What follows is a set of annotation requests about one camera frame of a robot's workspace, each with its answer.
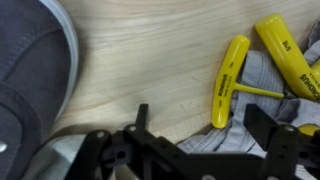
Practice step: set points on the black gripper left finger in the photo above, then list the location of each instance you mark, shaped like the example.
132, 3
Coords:
100, 156

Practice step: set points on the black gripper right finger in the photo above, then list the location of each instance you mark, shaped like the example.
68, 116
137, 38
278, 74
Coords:
286, 153

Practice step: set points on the grey canvas shoe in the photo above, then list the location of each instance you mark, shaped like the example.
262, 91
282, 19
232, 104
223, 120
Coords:
30, 83

